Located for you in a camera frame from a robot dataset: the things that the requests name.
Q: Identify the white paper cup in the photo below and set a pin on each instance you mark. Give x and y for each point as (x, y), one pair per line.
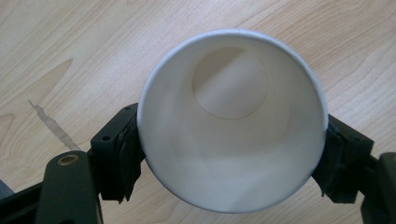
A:
(233, 161)

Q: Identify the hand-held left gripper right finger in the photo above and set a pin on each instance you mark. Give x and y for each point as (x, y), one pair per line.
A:
(342, 165)

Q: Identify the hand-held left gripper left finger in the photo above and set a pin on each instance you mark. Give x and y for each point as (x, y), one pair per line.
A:
(115, 155)

